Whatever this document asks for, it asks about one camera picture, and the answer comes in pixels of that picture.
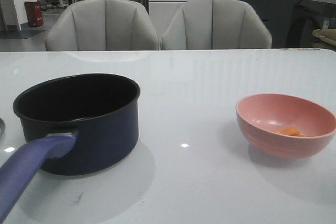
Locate pink bowl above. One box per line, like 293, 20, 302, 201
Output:
236, 93, 335, 159

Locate orange ham pieces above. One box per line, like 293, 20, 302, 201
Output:
273, 125, 304, 137

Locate glass lid with blue knob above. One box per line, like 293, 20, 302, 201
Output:
0, 119, 6, 140

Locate dark blue saucepan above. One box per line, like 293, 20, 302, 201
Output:
0, 73, 141, 224

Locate right beige upholstered chair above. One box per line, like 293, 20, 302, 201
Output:
161, 0, 272, 50

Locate beige upholstered chair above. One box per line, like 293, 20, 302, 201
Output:
161, 0, 272, 50
45, 0, 160, 51

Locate left beige upholstered chair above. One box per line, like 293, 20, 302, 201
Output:
45, 0, 160, 51

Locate red trash bin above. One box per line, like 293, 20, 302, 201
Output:
24, 1, 44, 27

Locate dark glossy side table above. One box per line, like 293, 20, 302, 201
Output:
285, 0, 335, 48

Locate beige cushion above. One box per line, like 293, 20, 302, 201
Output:
312, 29, 336, 51

